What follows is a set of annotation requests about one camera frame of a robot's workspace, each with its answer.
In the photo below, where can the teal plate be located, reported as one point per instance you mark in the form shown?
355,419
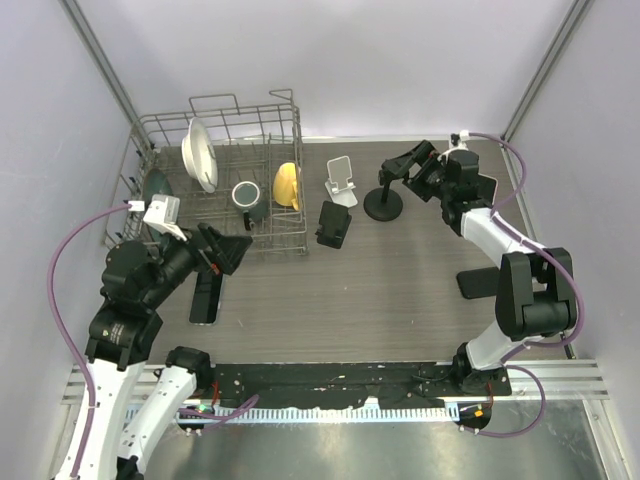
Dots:
156,183

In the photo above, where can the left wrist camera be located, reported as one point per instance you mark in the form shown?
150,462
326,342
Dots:
161,215

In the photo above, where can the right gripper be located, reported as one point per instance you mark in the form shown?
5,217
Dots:
402,166

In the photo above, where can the wire dish rack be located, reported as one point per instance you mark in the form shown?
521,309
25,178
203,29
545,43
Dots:
250,143

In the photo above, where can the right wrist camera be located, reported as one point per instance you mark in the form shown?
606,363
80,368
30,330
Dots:
457,141

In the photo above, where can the white folding phone stand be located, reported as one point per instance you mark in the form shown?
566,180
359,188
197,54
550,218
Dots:
339,184

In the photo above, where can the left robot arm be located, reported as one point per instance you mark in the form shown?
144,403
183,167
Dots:
120,337

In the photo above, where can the dark green mug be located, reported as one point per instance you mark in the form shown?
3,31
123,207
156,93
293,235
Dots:
248,199

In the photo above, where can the black round base stand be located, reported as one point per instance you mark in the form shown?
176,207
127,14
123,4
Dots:
383,204

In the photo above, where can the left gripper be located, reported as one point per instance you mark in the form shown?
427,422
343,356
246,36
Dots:
226,251

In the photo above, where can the black phone clear case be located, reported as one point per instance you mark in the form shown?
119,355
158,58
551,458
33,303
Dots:
206,299

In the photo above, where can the white bowl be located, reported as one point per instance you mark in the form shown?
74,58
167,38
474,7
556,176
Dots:
198,156

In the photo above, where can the black phone pink case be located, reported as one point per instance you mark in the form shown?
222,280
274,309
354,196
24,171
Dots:
487,188

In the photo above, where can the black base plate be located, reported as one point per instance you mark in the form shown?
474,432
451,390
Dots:
342,385

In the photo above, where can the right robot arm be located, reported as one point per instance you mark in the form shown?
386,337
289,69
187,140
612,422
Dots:
535,294

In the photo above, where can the white slotted cable duct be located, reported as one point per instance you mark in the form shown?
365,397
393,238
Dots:
369,413

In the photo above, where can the black flat phone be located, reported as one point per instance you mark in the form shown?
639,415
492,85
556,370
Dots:
478,283

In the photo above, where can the black folding phone stand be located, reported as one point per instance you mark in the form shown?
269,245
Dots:
333,225

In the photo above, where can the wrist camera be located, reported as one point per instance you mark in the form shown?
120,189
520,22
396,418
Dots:
161,215
457,141

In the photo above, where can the yellow cup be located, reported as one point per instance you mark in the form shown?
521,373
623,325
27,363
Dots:
285,186

